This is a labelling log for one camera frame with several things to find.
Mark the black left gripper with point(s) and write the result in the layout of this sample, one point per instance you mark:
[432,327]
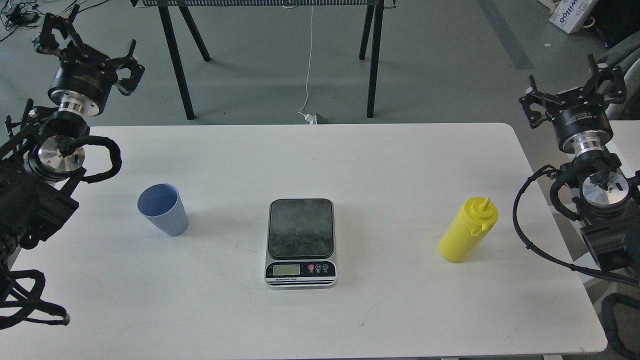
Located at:
[82,82]

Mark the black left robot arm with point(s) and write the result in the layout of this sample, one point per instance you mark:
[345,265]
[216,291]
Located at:
[49,152]

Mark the white power plug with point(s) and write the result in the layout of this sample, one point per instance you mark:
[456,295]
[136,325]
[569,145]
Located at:
[311,119]

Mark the black digital kitchen scale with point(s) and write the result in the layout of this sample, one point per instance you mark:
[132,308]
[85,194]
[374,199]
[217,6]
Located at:
[301,248]

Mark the blue ribbed plastic cup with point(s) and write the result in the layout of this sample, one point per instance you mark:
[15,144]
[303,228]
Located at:
[162,205]

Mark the yellow squeeze bottle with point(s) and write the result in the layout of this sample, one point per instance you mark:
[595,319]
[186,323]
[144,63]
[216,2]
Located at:
[474,220]

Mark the white cardboard box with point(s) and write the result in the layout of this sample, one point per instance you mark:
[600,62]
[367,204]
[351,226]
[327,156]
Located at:
[571,16]

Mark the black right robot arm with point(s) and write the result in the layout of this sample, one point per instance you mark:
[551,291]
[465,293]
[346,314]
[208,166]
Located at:
[590,189]

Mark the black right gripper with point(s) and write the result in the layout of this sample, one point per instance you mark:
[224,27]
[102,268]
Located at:
[575,120]

